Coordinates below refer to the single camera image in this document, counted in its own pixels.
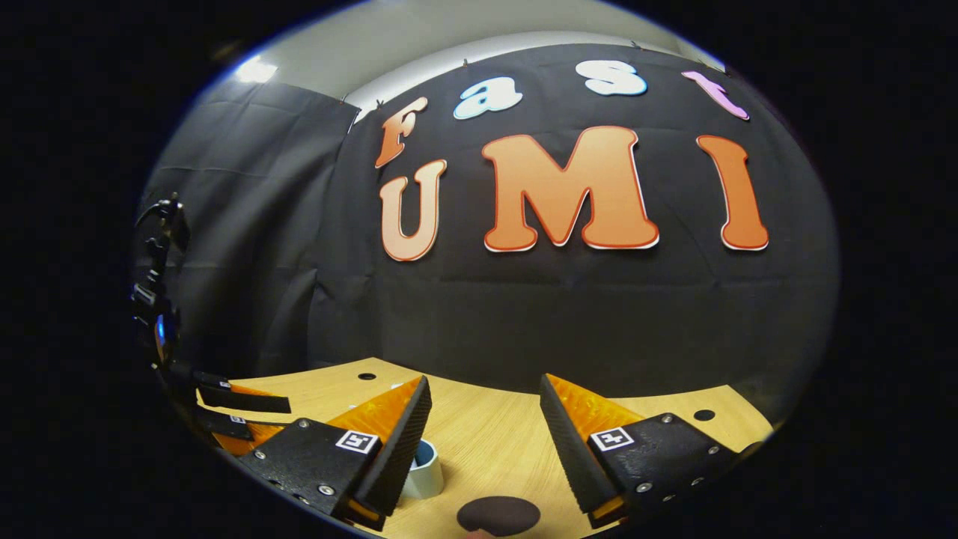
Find blue cup with wooden handle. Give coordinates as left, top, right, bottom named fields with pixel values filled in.
left=400, top=439, right=445, bottom=501

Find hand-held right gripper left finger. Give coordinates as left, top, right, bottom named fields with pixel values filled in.
left=238, top=376, right=433, bottom=531

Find ceiling light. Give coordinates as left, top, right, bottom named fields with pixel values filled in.
left=234, top=58, right=279, bottom=85

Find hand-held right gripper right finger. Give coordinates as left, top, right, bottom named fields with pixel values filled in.
left=539, top=373, right=749, bottom=529

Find brown round coaster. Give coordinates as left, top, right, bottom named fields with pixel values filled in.
left=457, top=496, right=542, bottom=538

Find wooden desktop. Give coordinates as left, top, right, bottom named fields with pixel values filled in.
left=196, top=357, right=774, bottom=538

